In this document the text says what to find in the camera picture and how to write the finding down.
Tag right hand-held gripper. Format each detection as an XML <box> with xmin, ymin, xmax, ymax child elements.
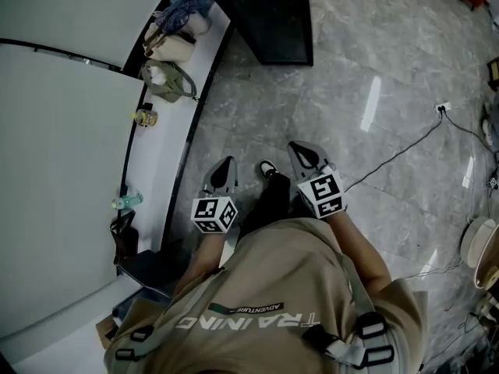
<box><xmin>288</xmin><ymin>141</ymin><xmax>347</xmax><ymax>221</ymax></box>

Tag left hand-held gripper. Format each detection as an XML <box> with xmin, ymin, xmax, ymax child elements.
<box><xmin>190</xmin><ymin>156</ymin><xmax>239</xmax><ymax>235</ymax></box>

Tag person's left forearm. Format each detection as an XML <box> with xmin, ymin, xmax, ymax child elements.
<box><xmin>171</xmin><ymin>230</ymin><xmax>227</xmax><ymax>299</ymax></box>

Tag person's right forearm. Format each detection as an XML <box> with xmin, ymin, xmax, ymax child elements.
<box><xmin>325</xmin><ymin>208</ymin><xmax>393</xmax><ymax>299</ymax></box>

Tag olive green shoulder bag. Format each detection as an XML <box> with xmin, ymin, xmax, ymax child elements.
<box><xmin>140</xmin><ymin>59</ymin><xmax>198</xmax><ymax>104</ymax></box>

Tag black white sneaker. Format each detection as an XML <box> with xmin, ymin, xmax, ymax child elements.
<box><xmin>259</xmin><ymin>160</ymin><xmax>280</xmax><ymax>179</ymax></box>

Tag black trousers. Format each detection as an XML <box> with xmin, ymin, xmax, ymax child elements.
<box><xmin>237</xmin><ymin>171</ymin><xmax>313</xmax><ymax>237</ymax></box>

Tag white ledge with black edge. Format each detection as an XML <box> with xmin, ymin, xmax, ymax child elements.
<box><xmin>0</xmin><ymin>0</ymin><xmax>237</xmax><ymax>365</ymax></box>

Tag mint green water bottle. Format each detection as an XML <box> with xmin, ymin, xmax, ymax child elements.
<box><xmin>111</xmin><ymin>192</ymin><xmax>144</xmax><ymax>210</ymax></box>

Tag beige printed t-shirt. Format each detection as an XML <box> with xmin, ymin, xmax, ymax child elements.
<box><xmin>103</xmin><ymin>216</ymin><xmax>430</xmax><ymax>374</ymax></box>

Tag black handbag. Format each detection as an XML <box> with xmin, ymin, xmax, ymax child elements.
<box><xmin>109</xmin><ymin>210</ymin><xmax>140</xmax><ymax>268</ymax></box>

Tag black flat case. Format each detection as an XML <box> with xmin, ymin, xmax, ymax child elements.
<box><xmin>115</xmin><ymin>239</ymin><xmax>185</xmax><ymax>300</ymax></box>

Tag white crumpled cloth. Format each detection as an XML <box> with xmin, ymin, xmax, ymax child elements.
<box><xmin>150</xmin><ymin>65</ymin><xmax>168</xmax><ymax>86</ymax></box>

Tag grey harness with black buckles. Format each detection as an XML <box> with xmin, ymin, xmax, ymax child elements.
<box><xmin>115</xmin><ymin>253</ymin><xmax>395</xmax><ymax>370</ymax></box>

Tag beige tote bag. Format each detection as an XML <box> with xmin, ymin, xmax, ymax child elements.
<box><xmin>143</xmin><ymin>12</ymin><xmax>198</xmax><ymax>62</ymax></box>

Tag light cloth bag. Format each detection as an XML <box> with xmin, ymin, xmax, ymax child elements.
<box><xmin>186</xmin><ymin>12</ymin><xmax>214</xmax><ymax>35</ymax></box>

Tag white roller blind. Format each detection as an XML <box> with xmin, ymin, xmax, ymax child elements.
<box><xmin>0</xmin><ymin>43</ymin><xmax>147</xmax><ymax>340</ymax></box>
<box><xmin>0</xmin><ymin>0</ymin><xmax>182</xmax><ymax>73</ymax></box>

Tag blue plaid shirt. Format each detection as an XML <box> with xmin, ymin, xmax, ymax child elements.
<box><xmin>155</xmin><ymin>0</ymin><xmax>215</xmax><ymax>34</ymax></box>

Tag brown cardboard box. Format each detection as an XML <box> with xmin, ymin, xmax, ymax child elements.
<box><xmin>95</xmin><ymin>312</ymin><xmax>121</xmax><ymax>351</ymax></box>

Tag wooden shelf rack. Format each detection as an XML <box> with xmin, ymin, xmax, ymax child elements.
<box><xmin>486</xmin><ymin>56</ymin><xmax>499</xmax><ymax>89</ymax></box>

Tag black cable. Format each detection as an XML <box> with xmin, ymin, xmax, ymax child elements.
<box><xmin>342</xmin><ymin>110</ymin><xmax>444</xmax><ymax>192</ymax></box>
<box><xmin>442</xmin><ymin>110</ymin><xmax>499</xmax><ymax>155</ymax></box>

